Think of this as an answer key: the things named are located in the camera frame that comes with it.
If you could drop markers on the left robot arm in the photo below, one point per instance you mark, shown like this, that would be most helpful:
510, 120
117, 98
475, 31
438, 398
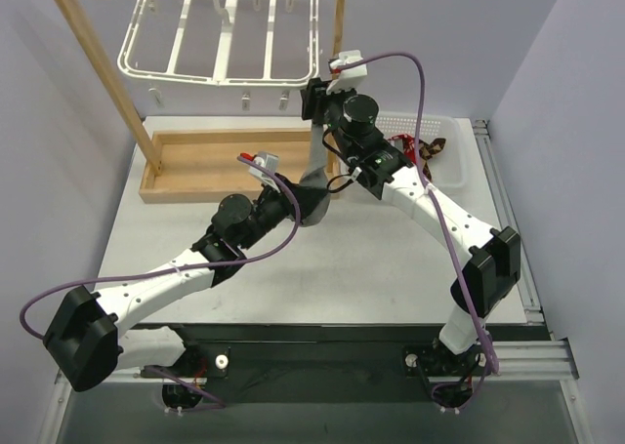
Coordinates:
84, 337

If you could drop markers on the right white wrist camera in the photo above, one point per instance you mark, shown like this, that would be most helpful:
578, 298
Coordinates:
348, 71

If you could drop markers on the red patterned sock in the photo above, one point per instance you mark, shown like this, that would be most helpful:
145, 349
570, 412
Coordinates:
405, 143

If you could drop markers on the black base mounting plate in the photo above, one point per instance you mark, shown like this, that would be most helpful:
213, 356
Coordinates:
325, 364

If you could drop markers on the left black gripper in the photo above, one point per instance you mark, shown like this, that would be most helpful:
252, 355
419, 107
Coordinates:
291, 198

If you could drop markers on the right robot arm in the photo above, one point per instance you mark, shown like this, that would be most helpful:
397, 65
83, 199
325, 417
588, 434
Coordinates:
487, 260

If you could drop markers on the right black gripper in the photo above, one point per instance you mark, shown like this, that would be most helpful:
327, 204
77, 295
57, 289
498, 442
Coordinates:
313, 101

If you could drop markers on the wooden hanger rack stand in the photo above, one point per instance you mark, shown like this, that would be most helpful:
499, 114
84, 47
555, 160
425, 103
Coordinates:
100, 27

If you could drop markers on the white plastic basket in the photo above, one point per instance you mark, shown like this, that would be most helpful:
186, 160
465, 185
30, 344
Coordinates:
449, 168

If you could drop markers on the white plastic clip hanger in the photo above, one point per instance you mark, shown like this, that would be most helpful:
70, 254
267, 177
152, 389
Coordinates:
243, 45

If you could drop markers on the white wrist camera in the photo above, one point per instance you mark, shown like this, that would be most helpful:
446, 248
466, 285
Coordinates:
348, 71
264, 162

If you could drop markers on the grey striped sock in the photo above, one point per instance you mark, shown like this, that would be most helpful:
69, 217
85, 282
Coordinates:
318, 154

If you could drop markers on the brown argyle sock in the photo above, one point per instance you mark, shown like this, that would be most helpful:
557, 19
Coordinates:
428, 150

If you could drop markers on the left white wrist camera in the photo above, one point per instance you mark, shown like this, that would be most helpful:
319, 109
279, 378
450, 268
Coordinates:
264, 162

